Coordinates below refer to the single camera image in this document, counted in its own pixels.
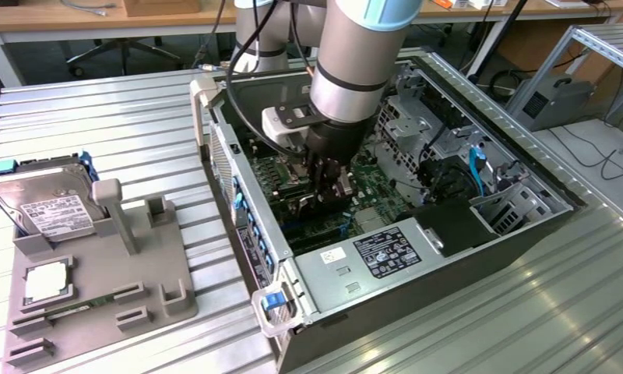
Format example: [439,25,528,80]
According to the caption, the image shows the thin cable with silver plug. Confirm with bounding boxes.
[195,0,223,73]

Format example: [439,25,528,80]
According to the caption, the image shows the CPU socket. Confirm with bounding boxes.
[283,155,312,184]

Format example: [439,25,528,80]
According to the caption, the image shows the blue case latch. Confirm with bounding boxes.
[258,292,284,312]

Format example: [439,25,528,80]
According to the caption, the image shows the grey power supply unit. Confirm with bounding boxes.
[291,217,445,317]

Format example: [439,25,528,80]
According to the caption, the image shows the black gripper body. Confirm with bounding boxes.
[303,121,368,163]

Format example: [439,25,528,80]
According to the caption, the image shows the black star chair base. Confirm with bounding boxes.
[407,22,453,40]

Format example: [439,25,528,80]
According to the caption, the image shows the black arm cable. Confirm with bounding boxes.
[224,0,304,155]

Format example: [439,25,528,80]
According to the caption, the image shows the open black PC case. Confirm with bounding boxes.
[187,48,588,372]

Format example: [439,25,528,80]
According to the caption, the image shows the black expansion slot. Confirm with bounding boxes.
[284,226,343,245]
[290,233,347,253]

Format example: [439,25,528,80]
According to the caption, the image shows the green motherboard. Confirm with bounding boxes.
[246,127,413,256]

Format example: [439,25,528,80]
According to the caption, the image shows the green graphics card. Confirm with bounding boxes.
[274,182,353,231]

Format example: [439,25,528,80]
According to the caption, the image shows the black power wire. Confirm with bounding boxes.
[417,112,447,206]

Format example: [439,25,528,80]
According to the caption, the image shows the blue SATA wire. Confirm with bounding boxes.
[464,144,493,200]

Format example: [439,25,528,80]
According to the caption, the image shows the grey box with black handle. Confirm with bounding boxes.
[505,76,597,132]

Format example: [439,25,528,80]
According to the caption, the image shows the green RAM stick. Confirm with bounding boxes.
[43,295,119,319]
[276,185,315,204]

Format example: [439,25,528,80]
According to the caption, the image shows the grey parts rack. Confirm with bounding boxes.
[4,178,200,369]

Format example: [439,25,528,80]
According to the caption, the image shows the long black loose cable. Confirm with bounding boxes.
[547,126,623,184]

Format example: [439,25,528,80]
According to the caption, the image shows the blue card retainer clips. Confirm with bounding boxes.
[230,173,276,276]

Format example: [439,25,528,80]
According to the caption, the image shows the silver chipset heatsink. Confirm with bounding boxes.
[351,207,396,230]

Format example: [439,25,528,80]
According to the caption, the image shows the CPU chip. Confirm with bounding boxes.
[22,263,72,307]

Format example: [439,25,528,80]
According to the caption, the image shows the black slanted pole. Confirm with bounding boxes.
[469,0,529,79]

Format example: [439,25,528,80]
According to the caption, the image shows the silver perforated disk bay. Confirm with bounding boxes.
[469,181,575,237]

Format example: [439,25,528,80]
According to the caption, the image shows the aluminium profile frame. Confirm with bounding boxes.
[505,21,623,122]

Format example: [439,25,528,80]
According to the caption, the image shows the silver disk bay cage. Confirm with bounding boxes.
[371,58,481,206]

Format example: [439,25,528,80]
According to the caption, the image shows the grey star chair base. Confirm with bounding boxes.
[63,37,183,77]

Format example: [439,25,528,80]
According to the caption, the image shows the hard disk drive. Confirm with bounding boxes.
[0,163,110,239]

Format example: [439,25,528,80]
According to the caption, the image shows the wooden desk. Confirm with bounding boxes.
[0,0,623,89]

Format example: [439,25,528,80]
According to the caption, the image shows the grey coiled cable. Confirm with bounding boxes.
[59,0,118,16]

